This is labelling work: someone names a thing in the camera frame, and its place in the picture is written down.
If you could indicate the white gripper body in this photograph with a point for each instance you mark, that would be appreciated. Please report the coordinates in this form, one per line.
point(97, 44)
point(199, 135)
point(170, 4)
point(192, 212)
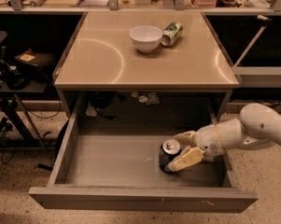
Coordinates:
point(209, 141)

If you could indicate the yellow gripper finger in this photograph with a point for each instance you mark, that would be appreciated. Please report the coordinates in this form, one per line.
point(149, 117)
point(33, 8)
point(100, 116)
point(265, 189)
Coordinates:
point(186, 138)
point(189, 156)

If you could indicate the blue pepsi can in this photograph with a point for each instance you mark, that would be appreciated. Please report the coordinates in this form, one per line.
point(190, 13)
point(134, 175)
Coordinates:
point(169, 149)

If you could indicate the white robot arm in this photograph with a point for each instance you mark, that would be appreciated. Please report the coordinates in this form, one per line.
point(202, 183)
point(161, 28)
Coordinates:
point(257, 124)

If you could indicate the grey open drawer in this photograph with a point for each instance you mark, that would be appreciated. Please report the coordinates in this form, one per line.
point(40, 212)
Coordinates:
point(110, 161)

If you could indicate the green soda can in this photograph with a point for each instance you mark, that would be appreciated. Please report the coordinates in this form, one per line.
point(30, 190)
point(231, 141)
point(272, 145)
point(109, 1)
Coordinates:
point(171, 33)

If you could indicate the grey counter cabinet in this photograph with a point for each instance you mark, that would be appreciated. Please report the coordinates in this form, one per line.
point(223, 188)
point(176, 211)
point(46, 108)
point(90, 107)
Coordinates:
point(102, 56)

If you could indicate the white bowl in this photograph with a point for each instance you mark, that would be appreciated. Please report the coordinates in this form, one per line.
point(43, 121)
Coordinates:
point(146, 38)

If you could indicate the white leaning rod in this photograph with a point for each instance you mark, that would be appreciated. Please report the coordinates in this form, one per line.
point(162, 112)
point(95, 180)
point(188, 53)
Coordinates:
point(265, 21)

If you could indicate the black bag with note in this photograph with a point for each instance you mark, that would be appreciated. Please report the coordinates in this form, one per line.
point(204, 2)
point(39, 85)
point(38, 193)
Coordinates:
point(36, 66)

